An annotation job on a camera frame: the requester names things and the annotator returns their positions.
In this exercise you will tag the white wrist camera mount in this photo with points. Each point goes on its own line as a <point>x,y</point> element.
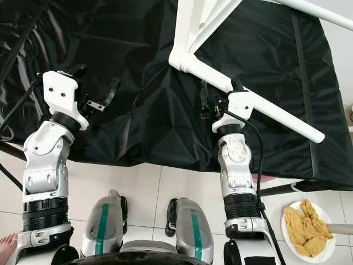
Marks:
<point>240,102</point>
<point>60,94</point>

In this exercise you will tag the black cloth table cover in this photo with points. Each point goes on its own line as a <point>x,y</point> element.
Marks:
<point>132,55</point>

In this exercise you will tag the white plastic table leg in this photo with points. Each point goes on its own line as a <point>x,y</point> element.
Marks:
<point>287,118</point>
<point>320,14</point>

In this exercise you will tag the grey metal tube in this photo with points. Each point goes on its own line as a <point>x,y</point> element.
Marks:
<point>342,228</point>

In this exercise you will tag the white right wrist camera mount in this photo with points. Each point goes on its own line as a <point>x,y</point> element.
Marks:
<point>240,102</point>

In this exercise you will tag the red seat edge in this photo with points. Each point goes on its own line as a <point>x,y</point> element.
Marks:
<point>265,178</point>

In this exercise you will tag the silver left robot leg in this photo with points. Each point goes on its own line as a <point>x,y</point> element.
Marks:
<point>103,226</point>

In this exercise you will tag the black metal frame bar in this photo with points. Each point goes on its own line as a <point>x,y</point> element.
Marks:
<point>320,185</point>
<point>11,150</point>

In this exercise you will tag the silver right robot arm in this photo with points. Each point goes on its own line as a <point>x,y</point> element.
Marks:
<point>237,160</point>

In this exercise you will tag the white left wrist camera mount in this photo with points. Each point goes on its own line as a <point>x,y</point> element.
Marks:
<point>60,94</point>

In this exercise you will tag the silver right robot leg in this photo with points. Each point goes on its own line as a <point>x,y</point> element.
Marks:
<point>196,232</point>

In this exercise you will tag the yellow crumpled cloth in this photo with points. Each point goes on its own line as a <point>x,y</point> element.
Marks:
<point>306,229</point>

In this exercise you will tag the black robot torso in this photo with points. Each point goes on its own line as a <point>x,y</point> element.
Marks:
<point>160,260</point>

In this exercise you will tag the silver robot leg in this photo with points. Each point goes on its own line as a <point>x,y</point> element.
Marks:
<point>103,226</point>
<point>196,232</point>

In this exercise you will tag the white round object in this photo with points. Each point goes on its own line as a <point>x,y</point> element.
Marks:
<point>351,116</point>

